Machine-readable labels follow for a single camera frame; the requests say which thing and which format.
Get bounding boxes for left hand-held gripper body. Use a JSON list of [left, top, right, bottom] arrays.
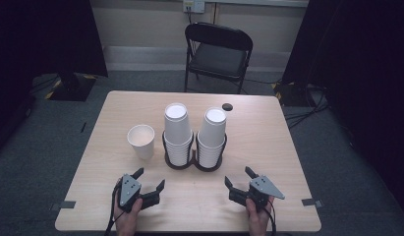
[[116, 173, 161, 213]]

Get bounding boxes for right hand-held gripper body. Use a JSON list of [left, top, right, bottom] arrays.
[[227, 175, 286, 211]]

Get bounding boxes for single white paper cup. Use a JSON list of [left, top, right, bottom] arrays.
[[126, 124, 156, 161]]

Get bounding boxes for black wire cup holder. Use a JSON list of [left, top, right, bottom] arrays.
[[161, 130, 229, 173]]

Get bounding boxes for stack of white paper cups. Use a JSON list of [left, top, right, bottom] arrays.
[[163, 102, 195, 167], [196, 106, 228, 169]]

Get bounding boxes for person's left hand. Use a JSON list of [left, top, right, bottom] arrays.
[[113, 178, 144, 236]]

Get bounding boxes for person's right hand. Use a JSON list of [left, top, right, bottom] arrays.
[[245, 196, 276, 236]]

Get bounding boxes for grey tape strip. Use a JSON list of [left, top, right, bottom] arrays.
[[49, 200, 77, 211], [301, 198, 323, 208]]

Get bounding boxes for black stand base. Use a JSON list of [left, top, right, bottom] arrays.
[[44, 72, 97, 102], [272, 81, 317, 108]]

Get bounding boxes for black folding chair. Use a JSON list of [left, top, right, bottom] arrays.
[[184, 22, 255, 95]]

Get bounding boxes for dark curtain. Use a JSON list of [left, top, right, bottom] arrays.
[[0, 0, 109, 80], [281, 0, 404, 210]]

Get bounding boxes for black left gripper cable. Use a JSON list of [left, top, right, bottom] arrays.
[[103, 183, 126, 236]]

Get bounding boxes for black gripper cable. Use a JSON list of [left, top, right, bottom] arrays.
[[103, 183, 126, 236], [265, 199, 278, 236]]

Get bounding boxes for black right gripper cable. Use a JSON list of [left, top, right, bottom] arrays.
[[265, 199, 278, 236]]

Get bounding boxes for black floor cables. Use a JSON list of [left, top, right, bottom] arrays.
[[282, 83, 332, 130]]

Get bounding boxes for white wall socket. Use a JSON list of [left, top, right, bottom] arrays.
[[182, 0, 206, 15]]

